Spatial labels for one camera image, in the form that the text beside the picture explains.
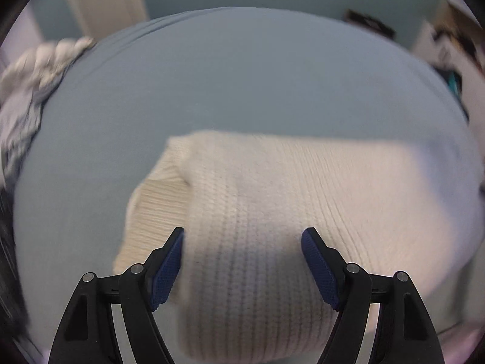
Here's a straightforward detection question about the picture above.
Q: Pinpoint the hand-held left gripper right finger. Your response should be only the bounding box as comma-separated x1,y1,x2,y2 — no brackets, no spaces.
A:
301,227,445,364

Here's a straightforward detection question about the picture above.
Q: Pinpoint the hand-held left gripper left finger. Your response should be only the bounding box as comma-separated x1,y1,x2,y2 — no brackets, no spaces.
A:
48,227,185,364

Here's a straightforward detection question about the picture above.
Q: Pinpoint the white knit sweater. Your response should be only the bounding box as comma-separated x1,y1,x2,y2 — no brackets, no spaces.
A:
114,130,481,361

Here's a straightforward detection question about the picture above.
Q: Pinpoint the light blue crumpled garment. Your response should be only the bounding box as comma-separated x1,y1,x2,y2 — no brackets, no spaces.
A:
0,81,63,184

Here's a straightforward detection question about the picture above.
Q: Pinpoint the bed with blue sheet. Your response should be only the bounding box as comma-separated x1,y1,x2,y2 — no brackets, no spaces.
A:
11,6,485,353

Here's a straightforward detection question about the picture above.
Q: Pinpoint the white puffer jacket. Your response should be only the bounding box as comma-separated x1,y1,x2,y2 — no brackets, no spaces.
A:
0,36,95,101

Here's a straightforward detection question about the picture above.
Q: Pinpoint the white cabinet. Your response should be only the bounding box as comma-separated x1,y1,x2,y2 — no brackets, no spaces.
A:
411,0,485,84

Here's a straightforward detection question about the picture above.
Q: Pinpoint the white door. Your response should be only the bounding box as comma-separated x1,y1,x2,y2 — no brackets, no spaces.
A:
62,0,149,41

